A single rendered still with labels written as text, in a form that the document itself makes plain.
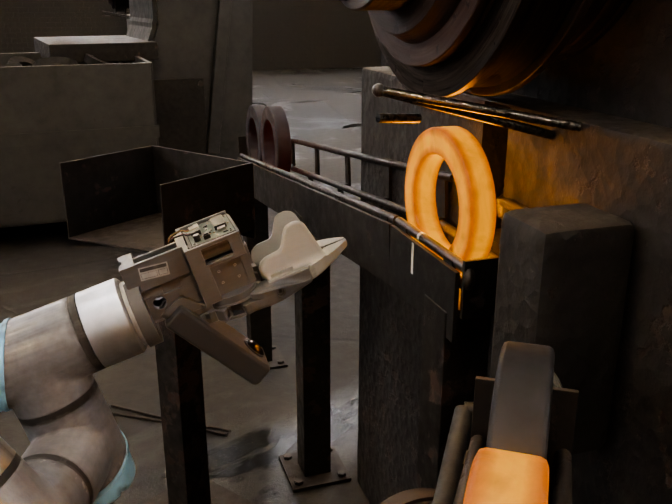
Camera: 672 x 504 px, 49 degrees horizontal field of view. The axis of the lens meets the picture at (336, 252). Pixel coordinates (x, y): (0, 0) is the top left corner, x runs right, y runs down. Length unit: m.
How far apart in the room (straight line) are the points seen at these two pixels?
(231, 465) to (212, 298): 1.08
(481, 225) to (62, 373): 0.46
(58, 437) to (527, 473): 0.48
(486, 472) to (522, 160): 0.59
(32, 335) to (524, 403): 0.44
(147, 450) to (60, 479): 1.16
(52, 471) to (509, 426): 0.39
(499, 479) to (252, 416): 1.60
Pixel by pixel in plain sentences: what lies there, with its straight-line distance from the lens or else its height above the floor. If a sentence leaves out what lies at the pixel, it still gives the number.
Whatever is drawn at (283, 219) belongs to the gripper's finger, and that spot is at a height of 0.78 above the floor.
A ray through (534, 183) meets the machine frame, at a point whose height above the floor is 0.79.
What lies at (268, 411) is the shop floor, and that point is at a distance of 1.92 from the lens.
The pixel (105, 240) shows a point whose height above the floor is 0.59.
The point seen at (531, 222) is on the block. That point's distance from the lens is 0.69.
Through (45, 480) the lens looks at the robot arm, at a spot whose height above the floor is 0.62.
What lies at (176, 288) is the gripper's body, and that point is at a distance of 0.71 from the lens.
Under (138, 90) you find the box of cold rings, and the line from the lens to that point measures 3.19.
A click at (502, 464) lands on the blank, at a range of 0.34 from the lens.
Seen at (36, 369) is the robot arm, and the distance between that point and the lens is 0.70.
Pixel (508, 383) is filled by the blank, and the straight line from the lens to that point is 0.45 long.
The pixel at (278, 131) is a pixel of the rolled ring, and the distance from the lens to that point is 1.69.
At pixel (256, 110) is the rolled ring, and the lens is 1.90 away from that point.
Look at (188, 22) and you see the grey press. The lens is 3.71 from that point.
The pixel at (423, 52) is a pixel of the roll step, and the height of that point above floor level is 0.93.
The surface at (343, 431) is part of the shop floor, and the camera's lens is 1.84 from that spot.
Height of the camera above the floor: 0.99
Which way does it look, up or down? 19 degrees down
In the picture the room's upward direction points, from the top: straight up
